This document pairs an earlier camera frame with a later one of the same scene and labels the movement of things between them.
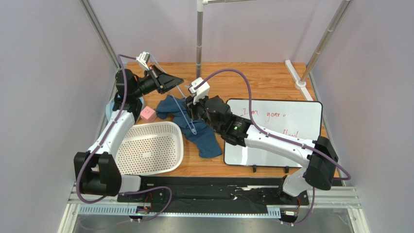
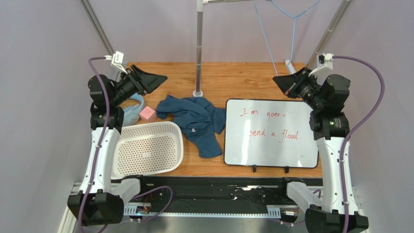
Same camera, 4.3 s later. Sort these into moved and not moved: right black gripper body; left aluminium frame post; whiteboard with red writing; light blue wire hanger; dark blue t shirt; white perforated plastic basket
Moved: right black gripper body; light blue wire hanger
Not moved: dark blue t shirt; left aluminium frame post; whiteboard with red writing; white perforated plastic basket
